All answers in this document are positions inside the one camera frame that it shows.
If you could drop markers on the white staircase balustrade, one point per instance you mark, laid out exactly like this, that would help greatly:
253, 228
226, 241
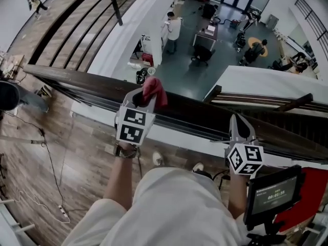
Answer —
264, 83

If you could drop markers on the dark wooden handrail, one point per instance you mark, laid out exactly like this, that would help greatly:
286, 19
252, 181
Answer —
89, 82

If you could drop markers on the light wooden table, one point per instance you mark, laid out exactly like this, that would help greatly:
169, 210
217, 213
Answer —
14, 64

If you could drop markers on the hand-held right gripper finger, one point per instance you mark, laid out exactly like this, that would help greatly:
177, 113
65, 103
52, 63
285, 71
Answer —
233, 132
252, 134

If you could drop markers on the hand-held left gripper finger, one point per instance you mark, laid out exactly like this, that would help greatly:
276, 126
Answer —
128, 99
152, 107

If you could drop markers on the person's white shirt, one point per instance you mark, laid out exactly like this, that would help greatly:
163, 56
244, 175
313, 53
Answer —
174, 209

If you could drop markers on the red panel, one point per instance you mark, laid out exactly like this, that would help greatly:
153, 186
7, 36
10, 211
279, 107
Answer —
315, 183

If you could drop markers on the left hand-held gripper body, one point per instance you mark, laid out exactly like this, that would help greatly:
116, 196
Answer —
133, 127

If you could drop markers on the round orange rug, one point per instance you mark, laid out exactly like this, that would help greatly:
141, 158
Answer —
252, 41

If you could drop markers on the white metal rack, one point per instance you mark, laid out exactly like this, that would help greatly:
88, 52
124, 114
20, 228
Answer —
10, 229

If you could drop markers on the person's right forearm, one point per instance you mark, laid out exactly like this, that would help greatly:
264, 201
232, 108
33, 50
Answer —
238, 196

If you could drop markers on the gray tall bin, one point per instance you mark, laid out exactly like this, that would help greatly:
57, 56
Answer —
271, 22

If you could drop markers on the person's black trousers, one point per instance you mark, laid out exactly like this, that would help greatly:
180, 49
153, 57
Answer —
203, 175

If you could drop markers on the black white patterned bag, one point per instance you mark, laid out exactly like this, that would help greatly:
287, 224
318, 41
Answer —
141, 76

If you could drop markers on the person's white shoe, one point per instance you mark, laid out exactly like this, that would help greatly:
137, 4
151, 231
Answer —
197, 167
158, 158

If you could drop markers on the gray rectangular table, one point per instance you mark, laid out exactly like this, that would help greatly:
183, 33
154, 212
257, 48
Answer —
205, 40

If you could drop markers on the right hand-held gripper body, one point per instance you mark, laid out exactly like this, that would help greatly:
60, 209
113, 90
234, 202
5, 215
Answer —
246, 158

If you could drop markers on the black monitor stand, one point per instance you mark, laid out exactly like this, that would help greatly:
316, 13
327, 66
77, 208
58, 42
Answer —
269, 236

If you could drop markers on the red vacuum cleaner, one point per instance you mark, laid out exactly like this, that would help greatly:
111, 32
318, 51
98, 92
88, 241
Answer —
235, 24

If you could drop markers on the red crate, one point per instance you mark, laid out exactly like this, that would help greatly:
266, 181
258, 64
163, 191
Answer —
147, 59

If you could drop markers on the person's left forearm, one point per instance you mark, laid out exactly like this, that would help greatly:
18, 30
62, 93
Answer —
119, 183

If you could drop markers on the pink cloth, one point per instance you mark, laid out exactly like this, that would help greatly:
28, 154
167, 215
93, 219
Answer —
153, 86

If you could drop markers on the black office chair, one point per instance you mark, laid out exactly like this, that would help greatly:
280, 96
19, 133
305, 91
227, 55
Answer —
2, 173
203, 54

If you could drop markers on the black metal balcony railing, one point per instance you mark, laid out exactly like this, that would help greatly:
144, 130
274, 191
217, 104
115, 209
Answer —
312, 22

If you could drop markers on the white bucket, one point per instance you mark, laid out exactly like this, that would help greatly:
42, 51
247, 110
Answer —
151, 71

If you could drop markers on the black monitor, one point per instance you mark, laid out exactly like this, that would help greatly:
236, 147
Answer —
275, 196

